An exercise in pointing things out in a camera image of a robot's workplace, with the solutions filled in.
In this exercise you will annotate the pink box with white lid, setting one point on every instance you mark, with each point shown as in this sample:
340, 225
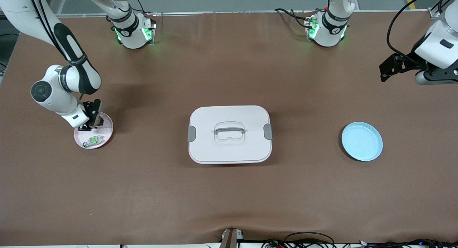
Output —
229, 135

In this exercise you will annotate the blue round plate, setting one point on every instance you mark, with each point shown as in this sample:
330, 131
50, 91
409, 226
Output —
362, 142

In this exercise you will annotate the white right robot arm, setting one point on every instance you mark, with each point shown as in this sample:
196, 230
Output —
53, 94

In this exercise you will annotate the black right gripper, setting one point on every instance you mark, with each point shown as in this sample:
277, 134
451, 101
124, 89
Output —
93, 112

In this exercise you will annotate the green and clear switch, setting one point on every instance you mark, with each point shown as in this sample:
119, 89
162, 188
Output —
93, 140

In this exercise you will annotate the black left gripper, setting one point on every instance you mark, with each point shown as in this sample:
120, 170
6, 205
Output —
410, 61

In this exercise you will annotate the aluminium frame post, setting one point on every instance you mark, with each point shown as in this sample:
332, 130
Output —
433, 13

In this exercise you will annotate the brown table mat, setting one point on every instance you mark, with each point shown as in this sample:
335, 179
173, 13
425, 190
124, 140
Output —
229, 198

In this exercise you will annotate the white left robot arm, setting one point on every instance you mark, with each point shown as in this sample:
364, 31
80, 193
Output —
442, 44

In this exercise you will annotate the orange and black switch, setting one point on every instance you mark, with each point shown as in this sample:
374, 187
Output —
101, 121

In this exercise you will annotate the metal table edge bracket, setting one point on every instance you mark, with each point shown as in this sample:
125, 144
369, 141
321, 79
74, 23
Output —
230, 239

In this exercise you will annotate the pink round plate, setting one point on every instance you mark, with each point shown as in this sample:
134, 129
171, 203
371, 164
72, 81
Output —
105, 133

